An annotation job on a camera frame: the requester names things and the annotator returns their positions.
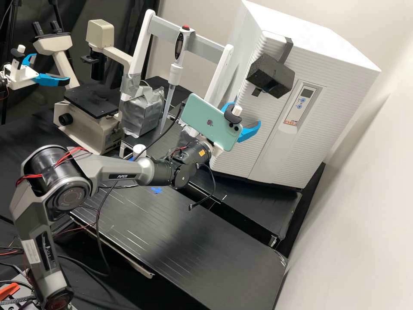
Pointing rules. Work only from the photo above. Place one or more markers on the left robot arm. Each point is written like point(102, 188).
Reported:
point(2, 84)

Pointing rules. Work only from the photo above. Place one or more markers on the orange clamp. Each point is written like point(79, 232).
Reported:
point(8, 287)

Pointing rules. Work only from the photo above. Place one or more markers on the incubator door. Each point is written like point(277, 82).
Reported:
point(258, 142)

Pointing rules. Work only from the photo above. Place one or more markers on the right wrist camera phone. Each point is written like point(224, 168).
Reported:
point(206, 119)

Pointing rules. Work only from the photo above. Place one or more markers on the pipette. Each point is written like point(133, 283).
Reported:
point(180, 45)

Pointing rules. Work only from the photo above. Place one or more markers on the white incubator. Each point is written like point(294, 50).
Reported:
point(332, 106)

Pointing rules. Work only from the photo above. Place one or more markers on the small bottle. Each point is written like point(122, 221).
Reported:
point(139, 149)

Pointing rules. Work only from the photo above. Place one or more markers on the left phone holder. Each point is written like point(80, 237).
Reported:
point(20, 59)

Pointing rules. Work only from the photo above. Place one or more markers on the white pipette stand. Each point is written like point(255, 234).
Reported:
point(142, 48)

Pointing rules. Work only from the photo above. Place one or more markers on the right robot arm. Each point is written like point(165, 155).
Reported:
point(106, 168)

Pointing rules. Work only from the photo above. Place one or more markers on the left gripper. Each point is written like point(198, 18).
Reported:
point(20, 77)

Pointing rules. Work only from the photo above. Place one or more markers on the cream microscope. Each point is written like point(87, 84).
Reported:
point(93, 126)

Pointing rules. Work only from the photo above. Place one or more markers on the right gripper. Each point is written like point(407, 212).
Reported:
point(216, 151)

